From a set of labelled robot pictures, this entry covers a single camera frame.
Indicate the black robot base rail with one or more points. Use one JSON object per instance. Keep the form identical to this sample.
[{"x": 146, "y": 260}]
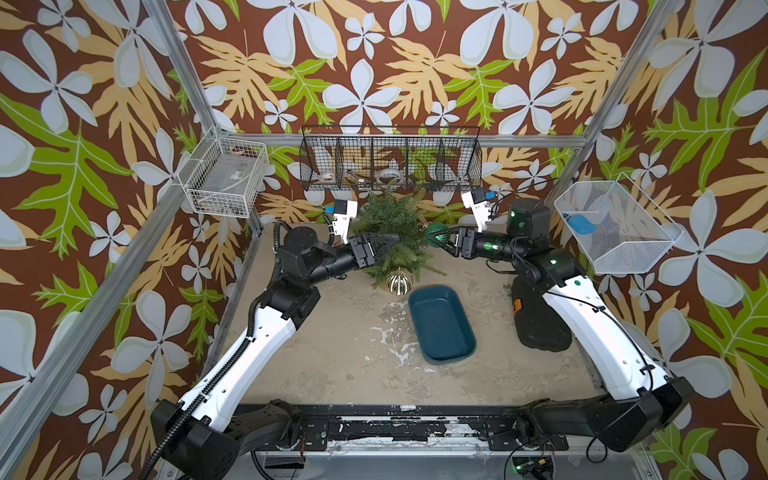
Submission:
[{"x": 420, "y": 429}]

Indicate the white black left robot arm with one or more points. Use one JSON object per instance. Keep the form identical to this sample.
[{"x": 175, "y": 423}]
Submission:
[{"x": 302, "y": 261}]

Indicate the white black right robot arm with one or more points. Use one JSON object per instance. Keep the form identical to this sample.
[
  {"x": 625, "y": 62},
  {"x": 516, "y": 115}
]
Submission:
[{"x": 641, "y": 396}]

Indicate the blue object in mesh basket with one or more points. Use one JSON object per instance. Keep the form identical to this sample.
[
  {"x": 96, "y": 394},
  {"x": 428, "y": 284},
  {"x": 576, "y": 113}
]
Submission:
[{"x": 580, "y": 225}]

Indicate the gold ribbed ornament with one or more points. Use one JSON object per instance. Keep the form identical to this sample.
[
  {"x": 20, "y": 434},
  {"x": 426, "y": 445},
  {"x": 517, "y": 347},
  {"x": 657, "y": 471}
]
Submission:
[{"x": 399, "y": 282}]

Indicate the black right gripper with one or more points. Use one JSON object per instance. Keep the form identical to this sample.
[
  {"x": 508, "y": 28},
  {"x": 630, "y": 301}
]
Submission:
[{"x": 468, "y": 245}]

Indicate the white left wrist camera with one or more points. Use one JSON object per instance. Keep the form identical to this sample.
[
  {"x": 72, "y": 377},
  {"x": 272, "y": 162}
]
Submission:
[{"x": 339, "y": 218}]

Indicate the white mesh basket right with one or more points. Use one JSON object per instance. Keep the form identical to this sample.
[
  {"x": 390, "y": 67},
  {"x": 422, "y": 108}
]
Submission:
[{"x": 633, "y": 232}]

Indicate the green glitter ornament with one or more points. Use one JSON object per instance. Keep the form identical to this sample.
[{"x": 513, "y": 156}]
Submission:
[{"x": 436, "y": 234}]

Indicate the teal plastic tray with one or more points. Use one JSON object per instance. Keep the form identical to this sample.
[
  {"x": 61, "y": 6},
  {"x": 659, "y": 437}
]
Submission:
[{"x": 441, "y": 325}]

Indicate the white wire basket left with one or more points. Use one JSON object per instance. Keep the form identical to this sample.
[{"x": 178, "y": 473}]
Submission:
[{"x": 223, "y": 175}]

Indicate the black wire basket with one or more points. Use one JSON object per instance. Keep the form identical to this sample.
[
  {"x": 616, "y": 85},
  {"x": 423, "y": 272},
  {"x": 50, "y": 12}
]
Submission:
[{"x": 369, "y": 157}]

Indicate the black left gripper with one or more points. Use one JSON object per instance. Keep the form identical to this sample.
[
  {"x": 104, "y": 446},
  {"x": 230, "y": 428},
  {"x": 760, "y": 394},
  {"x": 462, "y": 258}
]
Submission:
[{"x": 355, "y": 249}]

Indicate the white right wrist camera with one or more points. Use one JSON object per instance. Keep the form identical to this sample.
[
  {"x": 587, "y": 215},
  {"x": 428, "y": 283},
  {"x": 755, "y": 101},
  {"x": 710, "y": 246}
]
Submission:
[{"x": 480, "y": 205}]

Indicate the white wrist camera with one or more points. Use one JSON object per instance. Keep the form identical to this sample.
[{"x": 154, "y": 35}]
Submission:
[
  {"x": 480, "y": 205},
  {"x": 339, "y": 218}
]

